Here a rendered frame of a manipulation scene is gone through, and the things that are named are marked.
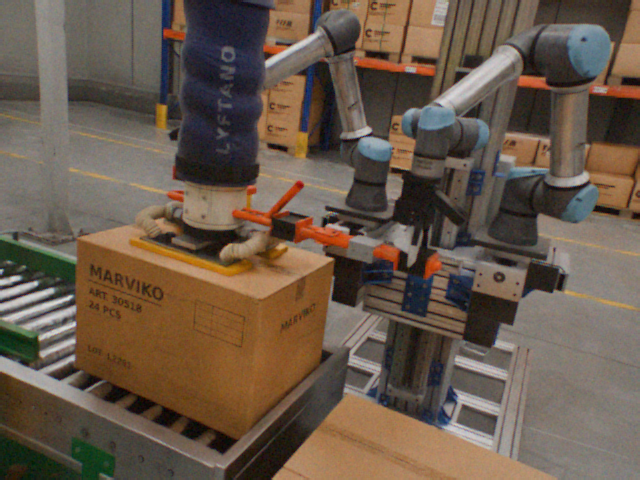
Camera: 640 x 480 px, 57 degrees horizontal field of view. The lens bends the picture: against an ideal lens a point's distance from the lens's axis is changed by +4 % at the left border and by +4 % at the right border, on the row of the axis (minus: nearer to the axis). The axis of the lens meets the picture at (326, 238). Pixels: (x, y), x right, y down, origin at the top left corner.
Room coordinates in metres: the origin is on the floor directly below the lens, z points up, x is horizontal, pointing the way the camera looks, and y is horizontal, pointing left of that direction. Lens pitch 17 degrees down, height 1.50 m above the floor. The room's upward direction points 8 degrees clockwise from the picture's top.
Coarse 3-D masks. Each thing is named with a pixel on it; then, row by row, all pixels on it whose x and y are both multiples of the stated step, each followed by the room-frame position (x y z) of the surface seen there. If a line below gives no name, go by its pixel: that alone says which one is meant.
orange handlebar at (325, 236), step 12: (168, 192) 1.60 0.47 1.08; (180, 192) 1.62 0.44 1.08; (252, 192) 1.78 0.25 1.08; (240, 216) 1.48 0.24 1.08; (252, 216) 1.47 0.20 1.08; (312, 228) 1.43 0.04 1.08; (324, 228) 1.41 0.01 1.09; (324, 240) 1.37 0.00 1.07; (336, 240) 1.36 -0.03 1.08; (348, 240) 1.36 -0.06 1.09; (384, 252) 1.31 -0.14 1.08; (432, 264) 1.26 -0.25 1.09
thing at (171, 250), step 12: (132, 240) 1.49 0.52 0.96; (144, 240) 1.49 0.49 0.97; (156, 240) 1.49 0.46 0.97; (168, 240) 1.48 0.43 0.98; (156, 252) 1.45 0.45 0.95; (168, 252) 1.43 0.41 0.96; (180, 252) 1.43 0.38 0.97; (192, 252) 1.43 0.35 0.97; (204, 252) 1.45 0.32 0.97; (216, 252) 1.44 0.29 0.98; (192, 264) 1.40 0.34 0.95; (204, 264) 1.38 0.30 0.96; (216, 264) 1.38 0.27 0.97; (228, 264) 1.38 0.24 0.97; (240, 264) 1.41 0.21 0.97; (228, 276) 1.35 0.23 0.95
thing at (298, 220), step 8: (272, 216) 1.43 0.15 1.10; (280, 216) 1.46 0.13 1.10; (288, 216) 1.48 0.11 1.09; (296, 216) 1.49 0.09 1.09; (304, 216) 1.48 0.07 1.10; (312, 216) 1.47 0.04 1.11; (272, 224) 1.42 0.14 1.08; (280, 224) 1.41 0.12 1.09; (288, 224) 1.40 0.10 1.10; (296, 224) 1.40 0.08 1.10; (304, 224) 1.42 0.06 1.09; (312, 224) 1.46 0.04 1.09; (272, 232) 1.42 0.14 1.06; (280, 232) 1.41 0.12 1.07; (288, 232) 1.40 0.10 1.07; (296, 232) 1.39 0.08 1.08; (288, 240) 1.39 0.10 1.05; (296, 240) 1.39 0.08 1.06
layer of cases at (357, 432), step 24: (336, 408) 1.46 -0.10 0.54; (360, 408) 1.48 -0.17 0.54; (384, 408) 1.50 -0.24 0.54; (336, 432) 1.35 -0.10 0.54; (360, 432) 1.37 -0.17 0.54; (384, 432) 1.38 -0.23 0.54; (408, 432) 1.40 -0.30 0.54; (432, 432) 1.42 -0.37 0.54; (312, 456) 1.24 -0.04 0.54; (336, 456) 1.25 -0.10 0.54; (360, 456) 1.27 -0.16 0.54; (384, 456) 1.28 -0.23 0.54; (408, 456) 1.30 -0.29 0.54; (432, 456) 1.31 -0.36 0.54; (456, 456) 1.33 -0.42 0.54; (480, 456) 1.34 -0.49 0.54; (504, 456) 1.36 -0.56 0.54
